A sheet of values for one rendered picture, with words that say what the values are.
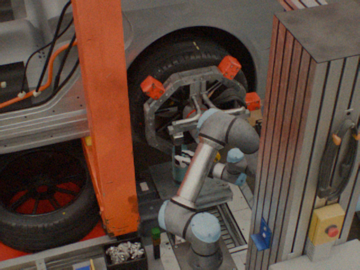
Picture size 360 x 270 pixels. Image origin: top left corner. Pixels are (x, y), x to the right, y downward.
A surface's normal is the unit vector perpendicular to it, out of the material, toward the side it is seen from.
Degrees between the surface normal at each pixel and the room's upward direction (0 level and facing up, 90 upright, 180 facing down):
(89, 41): 90
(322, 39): 0
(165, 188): 0
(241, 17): 90
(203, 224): 8
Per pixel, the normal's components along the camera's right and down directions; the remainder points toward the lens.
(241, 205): 0.00, -0.74
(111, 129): 0.31, 0.64
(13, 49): 0.25, 0.09
